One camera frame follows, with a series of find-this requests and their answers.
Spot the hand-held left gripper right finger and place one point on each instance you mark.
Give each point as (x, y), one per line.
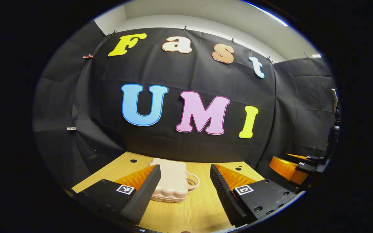
(220, 191)

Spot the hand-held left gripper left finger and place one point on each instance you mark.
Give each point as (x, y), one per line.
(146, 191)

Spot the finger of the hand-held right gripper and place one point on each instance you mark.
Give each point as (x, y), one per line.
(299, 157)
(285, 168)

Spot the pink suitcase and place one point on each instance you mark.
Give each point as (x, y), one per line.
(172, 183)

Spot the pink cloth clip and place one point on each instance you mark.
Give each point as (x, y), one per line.
(88, 56)

